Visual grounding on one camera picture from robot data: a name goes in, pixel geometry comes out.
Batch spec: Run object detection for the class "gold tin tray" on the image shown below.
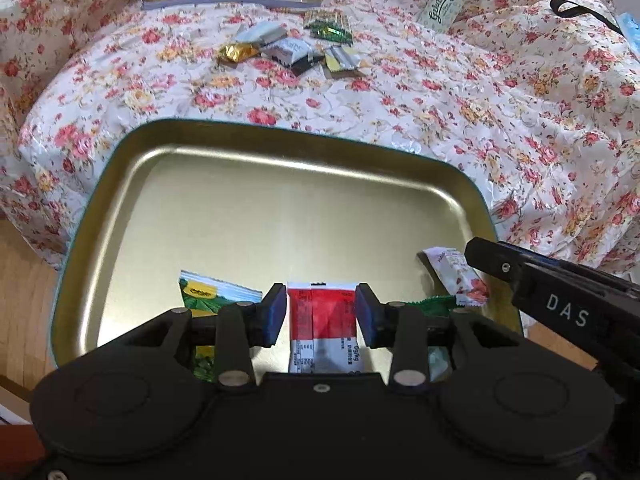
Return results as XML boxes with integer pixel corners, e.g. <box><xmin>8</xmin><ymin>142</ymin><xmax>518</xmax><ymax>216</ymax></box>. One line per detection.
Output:
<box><xmin>49</xmin><ymin>119</ymin><xmax>527</xmax><ymax>378</ymax></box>

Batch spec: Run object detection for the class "pile of snack packets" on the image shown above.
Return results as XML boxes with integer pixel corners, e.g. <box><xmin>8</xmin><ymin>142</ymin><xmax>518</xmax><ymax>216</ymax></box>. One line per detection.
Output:
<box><xmin>216</xmin><ymin>20</ymin><xmax>361</xmax><ymax>80</ymax></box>

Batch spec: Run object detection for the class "gold heart-patterned snack packet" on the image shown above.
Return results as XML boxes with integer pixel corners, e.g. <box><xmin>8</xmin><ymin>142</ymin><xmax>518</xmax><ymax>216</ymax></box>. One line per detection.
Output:
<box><xmin>304</xmin><ymin>8</ymin><xmax>351</xmax><ymax>28</ymax></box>

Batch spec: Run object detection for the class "blue tissue pack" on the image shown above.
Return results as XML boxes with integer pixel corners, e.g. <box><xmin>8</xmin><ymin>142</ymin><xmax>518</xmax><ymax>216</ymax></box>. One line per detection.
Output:
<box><xmin>616</xmin><ymin>11</ymin><xmax>640</xmax><ymax>57</ymax></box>

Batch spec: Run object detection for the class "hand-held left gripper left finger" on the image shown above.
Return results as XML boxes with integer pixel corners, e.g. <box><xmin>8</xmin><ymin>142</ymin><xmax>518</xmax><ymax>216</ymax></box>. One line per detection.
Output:
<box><xmin>107</xmin><ymin>283</ymin><xmax>289</xmax><ymax>392</ymax></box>

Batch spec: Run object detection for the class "black strap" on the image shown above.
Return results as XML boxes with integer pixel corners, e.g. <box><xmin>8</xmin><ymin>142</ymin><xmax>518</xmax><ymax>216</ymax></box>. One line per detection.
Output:
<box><xmin>549</xmin><ymin>0</ymin><xmax>626</xmax><ymax>37</ymax></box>

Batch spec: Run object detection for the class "small black snack packet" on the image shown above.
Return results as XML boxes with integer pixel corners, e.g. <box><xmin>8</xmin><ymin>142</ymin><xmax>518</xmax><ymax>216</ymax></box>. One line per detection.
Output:
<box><xmin>290</xmin><ymin>52</ymin><xmax>327</xmax><ymax>77</ymax></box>

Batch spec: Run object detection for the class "green yellow snack packet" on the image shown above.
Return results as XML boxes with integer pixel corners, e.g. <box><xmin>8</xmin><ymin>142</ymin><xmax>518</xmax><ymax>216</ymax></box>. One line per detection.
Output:
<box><xmin>179</xmin><ymin>269</ymin><xmax>264</xmax><ymax>382</ymax></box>

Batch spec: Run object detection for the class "white pink floral snack packet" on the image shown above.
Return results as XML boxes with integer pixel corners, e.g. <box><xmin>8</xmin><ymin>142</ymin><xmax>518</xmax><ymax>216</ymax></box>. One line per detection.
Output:
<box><xmin>416</xmin><ymin>246</ymin><xmax>491</xmax><ymax>308</ymax></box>

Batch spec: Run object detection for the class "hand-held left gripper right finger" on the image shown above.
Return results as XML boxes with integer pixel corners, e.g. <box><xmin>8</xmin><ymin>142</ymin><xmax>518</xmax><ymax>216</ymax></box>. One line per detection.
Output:
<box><xmin>353</xmin><ymin>283</ymin><xmax>532</xmax><ymax>393</ymax></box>

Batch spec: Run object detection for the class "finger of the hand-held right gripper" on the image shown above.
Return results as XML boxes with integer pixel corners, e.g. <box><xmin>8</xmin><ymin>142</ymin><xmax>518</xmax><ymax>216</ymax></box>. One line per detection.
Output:
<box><xmin>463</xmin><ymin>237</ymin><xmax>561</xmax><ymax>289</ymax></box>

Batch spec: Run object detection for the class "plain green snack packet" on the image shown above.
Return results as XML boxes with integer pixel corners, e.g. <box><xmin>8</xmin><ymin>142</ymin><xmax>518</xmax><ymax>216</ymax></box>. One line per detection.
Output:
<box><xmin>400</xmin><ymin>295</ymin><xmax>458</xmax><ymax>382</ymax></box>

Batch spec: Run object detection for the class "floral sofa cover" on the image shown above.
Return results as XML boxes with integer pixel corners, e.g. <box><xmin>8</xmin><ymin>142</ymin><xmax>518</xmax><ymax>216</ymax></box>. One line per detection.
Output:
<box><xmin>0</xmin><ymin>0</ymin><xmax>640</xmax><ymax>286</ymax></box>

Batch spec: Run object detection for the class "red white snack packet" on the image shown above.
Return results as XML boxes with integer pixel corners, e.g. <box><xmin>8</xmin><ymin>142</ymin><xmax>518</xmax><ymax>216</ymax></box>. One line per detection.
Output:
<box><xmin>286</xmin><ymin>281</ymin><xmax>362</xmax><ymax>376</ymax></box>

